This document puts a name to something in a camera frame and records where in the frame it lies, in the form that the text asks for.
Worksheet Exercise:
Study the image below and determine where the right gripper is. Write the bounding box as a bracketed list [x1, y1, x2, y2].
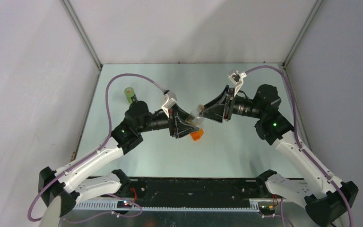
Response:
[199, 85, 265, 123]

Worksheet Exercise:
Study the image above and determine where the green pill bottle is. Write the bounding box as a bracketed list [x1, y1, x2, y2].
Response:
[124, 87, 138, 104]

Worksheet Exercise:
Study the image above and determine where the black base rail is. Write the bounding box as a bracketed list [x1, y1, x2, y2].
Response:
[81, 177, 301, 210]

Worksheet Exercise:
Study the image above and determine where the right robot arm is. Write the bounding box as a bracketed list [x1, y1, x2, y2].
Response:
[199, 84, 358, 227]

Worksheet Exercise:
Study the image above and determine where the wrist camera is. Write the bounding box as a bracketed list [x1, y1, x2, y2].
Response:
[228, 70, 247, 96]
[161, 90, 177, 119]

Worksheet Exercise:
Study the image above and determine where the bottle cap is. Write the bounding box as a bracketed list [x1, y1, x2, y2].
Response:
[197, 105, 205, 112]

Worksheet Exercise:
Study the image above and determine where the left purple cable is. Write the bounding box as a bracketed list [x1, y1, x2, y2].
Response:
[27, 73, 167, 222]

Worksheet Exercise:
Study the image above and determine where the orange pill box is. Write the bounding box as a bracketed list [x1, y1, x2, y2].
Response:
[190, 128, 204, 141]

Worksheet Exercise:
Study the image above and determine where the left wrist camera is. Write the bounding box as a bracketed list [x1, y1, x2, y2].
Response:
[161, 90, 177, 119]

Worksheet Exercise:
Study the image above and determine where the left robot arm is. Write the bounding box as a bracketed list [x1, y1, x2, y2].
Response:
[38, 101, 199, 217]

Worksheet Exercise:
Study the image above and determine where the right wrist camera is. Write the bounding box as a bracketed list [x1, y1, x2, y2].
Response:
[228, 70, 247, 96]

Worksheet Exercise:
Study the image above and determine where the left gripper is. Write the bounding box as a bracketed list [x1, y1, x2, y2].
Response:
[137, 103, 199, 138]

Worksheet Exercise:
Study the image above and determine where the clear pill bottle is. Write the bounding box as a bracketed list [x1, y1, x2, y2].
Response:
[186, 107, 204, 127]

